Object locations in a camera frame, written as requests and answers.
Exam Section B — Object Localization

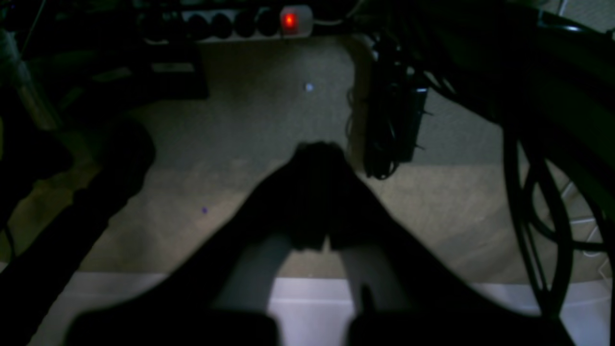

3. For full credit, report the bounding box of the white power strip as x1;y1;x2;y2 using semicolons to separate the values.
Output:
136;1;316;45

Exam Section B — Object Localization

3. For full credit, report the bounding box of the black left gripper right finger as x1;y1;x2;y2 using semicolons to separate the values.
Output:
327;144;573;346

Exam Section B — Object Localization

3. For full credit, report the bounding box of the black cable bundle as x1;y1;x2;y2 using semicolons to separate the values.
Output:
347;29;433;181

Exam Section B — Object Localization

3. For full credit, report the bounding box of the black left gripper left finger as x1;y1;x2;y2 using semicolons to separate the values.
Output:
67;142;332;346

